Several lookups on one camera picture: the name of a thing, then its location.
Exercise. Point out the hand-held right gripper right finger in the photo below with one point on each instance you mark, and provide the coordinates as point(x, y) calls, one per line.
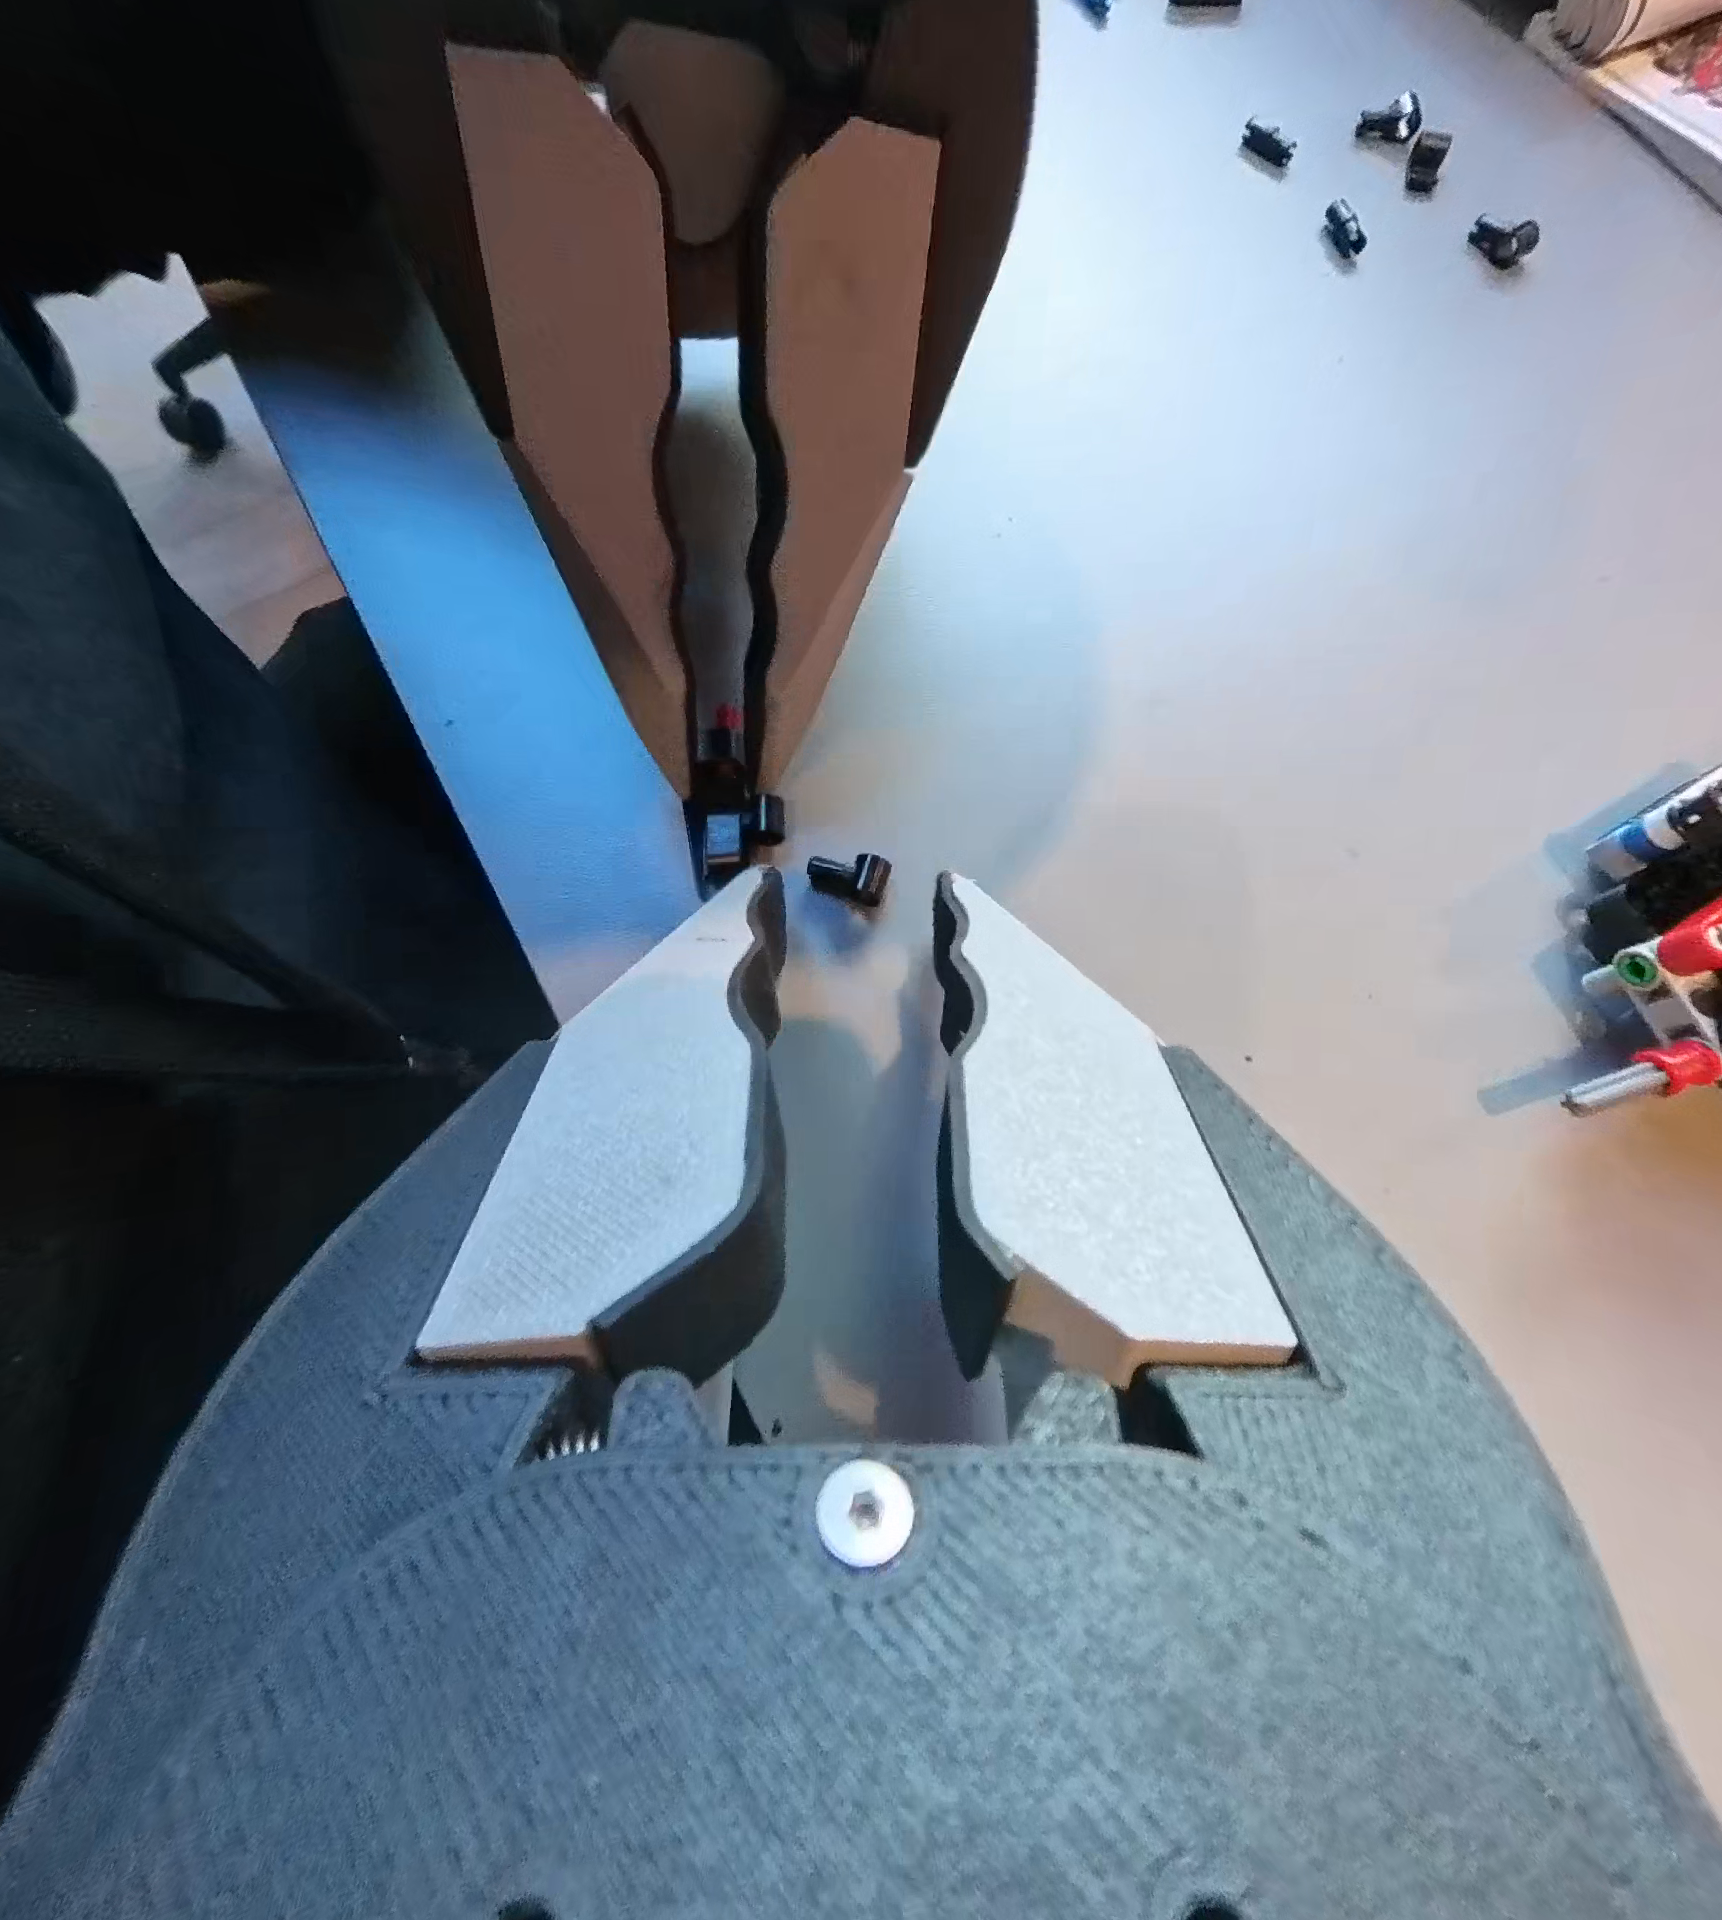
point(1117, 1185)

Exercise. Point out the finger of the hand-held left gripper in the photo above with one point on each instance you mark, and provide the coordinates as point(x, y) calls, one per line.
point(577, 300)
point(847, 331)

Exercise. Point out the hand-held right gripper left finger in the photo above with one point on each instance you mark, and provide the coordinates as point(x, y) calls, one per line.
point(620, 1185)

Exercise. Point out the black hinged brick piece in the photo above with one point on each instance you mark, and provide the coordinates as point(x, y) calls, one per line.
point(723, 832)

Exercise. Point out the small red pin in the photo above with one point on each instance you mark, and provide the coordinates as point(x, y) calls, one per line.
point(718, 721)

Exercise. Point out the grey desk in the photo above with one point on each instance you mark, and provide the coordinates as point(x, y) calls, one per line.
point(1327, 600)

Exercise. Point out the person's left hand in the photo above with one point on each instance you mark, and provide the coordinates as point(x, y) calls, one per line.
point(705, 293)

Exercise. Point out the pile of mixed toy bricks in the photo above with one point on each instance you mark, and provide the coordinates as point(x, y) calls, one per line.
point(1199, 6)

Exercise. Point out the black office chair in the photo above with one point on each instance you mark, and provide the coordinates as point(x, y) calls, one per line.
point(194, 428)

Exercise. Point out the cluster of black connector pieces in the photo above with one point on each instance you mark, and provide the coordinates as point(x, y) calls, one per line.
point(1499, 241)

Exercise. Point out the toy brick car model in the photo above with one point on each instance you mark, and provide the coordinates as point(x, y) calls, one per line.
point(1700, 931)

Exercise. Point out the open instruction book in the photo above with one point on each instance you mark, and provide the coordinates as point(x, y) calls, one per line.
point(1700, 121)

